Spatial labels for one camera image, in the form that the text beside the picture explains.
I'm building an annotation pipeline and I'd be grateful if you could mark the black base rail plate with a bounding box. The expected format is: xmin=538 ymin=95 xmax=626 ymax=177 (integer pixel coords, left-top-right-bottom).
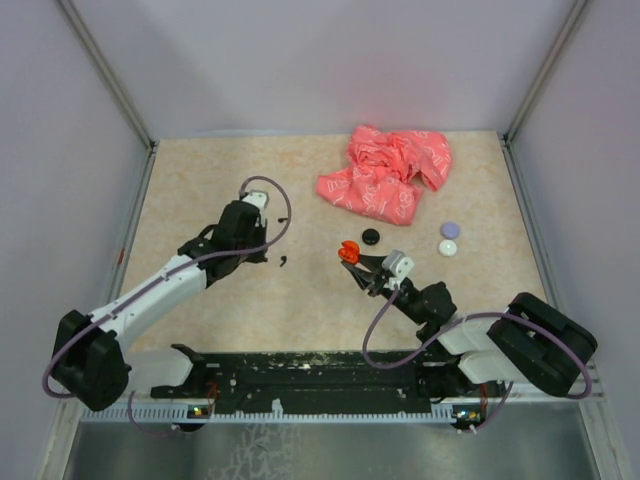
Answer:
xmin=151 ymin=346 xmax=505 ymax=415

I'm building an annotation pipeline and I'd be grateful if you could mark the white slotted cable duct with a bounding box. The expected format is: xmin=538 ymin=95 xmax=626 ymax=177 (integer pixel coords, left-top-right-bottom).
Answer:
xmin=79 ymin=402 xmax=491 ymax=422

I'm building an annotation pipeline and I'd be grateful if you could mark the black earbud charging case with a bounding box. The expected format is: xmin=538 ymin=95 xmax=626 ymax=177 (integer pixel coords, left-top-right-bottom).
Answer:
xmin=361 ymin=228 xmax=381 ymax=246

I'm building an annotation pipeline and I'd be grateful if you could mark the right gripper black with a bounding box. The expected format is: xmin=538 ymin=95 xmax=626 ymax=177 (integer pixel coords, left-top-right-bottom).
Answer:
xmin=344 ymin=251 xmax=427 ymax=325

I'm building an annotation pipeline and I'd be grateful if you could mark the left aluminium frame post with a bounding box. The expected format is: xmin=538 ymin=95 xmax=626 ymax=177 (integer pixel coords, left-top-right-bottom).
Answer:
xmin=55 ymin=0 xmax=157 ymax=150

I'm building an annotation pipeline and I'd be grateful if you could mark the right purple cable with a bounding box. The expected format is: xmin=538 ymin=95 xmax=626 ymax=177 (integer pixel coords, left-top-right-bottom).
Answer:
xmin=361 ymin=287 xmax=594 ymax=400

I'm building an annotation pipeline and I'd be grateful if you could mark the purple cable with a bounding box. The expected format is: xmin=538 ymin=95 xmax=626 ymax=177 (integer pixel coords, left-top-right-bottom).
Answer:
xmin=41 ymin=175 xmax=293 ymax=398
xmin=361 ymin=287 xmax=594 ymax=400

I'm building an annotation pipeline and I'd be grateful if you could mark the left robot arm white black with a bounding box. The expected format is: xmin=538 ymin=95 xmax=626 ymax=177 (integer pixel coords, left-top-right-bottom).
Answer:
xmin=44 ymin=190 xmax=268 ymax=411

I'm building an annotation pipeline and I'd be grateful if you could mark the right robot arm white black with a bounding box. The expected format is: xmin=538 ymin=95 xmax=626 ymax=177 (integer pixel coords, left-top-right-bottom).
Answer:
xmin=338 ymin=247 xmax=598 ymax=400

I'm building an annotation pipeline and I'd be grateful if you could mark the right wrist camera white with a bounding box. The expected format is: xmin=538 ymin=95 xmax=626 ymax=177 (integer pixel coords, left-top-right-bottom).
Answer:
xmin=382 ymin=250 xmax=415 ymax=287

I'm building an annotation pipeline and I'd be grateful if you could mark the orange earbud charging case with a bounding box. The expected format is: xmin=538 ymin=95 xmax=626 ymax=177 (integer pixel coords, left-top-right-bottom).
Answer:
xmin=338 ymin=240 xmax=360 ymax=265

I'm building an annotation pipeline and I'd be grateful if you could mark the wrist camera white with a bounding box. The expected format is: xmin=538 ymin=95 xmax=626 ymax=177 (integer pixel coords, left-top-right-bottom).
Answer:
xmin=382 ymin=250 xmax=415 ymax=287
xmin=241 ymin=190 xmax=270 ymax=210

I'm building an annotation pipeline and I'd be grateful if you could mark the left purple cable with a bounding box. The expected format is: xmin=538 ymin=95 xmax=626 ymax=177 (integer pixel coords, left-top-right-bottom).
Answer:
xmin=41 ymin=175 xmax=293 ymax=398

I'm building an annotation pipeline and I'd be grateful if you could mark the crumpled pink printed cloth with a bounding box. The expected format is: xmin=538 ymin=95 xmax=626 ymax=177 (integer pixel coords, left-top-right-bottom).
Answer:
xmin=316 ymin=125 xmax=453 ymax=226

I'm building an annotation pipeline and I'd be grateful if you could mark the aluminium frame post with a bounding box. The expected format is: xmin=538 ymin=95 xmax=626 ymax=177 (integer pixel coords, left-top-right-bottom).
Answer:
xmin=501 ymin=0 xmax=589 ymax=146
xmin=55 ymin=0 xmax=157 ymax=150

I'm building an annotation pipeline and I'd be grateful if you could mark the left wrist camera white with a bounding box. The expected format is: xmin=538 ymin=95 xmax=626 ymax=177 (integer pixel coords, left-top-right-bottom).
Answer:
xmin=241 ymin=190 xmax=270 ymax=210

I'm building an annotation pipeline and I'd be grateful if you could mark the white earbud charging case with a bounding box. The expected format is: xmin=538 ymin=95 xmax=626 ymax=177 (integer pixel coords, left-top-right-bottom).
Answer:
xmin=438 ymin=239 xmax=458 ymax=257

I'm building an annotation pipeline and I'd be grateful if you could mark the purple earbud charging case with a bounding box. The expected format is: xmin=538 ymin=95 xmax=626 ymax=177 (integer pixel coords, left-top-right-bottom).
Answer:
xmin=440 ymin=222 xmax=461 ymax=240

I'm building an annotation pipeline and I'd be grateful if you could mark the right aluminium frame post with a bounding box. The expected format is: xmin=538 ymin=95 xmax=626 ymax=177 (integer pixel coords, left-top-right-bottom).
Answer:
xmin=501 ymin=0 xmax=589 ymax=146

